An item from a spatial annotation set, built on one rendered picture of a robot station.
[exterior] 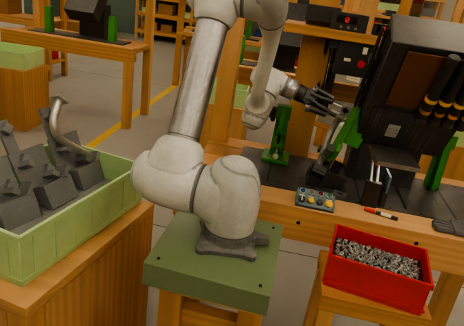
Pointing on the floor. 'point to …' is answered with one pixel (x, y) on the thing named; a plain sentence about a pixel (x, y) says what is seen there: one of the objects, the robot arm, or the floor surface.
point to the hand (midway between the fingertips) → (338, 110)
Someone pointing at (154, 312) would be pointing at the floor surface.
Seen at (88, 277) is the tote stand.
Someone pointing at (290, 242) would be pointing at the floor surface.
